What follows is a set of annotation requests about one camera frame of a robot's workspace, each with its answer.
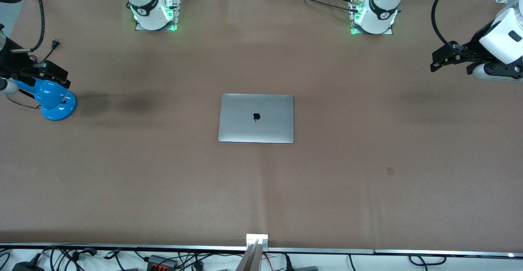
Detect orange black connector box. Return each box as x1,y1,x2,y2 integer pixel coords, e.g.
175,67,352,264
146,255,179,270

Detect black looped floor cable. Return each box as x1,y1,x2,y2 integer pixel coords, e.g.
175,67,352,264
409,253,447,268

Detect blue desk lamp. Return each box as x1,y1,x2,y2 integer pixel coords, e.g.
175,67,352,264
11,79,78,121

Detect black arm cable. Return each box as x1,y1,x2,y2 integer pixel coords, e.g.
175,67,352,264
432,0,464,56
31,0,45,53

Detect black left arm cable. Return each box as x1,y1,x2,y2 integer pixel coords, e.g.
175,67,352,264
432,0,464,56

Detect grey laptop computer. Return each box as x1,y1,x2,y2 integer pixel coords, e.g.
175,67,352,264
218,93,295,144

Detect brown table cover sheet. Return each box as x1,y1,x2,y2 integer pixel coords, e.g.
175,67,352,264
0,0,523,252

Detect metal table edge rail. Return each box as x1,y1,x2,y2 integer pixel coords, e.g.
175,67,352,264
0,243,523,259

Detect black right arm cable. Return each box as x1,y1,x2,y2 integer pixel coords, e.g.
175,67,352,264
31,0,45,53

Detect aluminium camera mount profile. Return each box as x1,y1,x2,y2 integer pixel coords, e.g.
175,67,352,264
235,233,269,271

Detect black lamp cord with plug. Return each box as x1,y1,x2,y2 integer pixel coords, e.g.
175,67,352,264
6,38,62,110

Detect black power adapter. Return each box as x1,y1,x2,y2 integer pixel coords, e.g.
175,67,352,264
11,259,45,271

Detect black floor plug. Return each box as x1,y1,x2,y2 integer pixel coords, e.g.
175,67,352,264
72,247,98,260

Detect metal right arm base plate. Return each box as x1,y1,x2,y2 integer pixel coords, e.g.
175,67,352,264
134,0,181,31

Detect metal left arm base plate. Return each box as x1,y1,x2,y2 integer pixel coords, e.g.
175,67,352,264
350,0,394,35

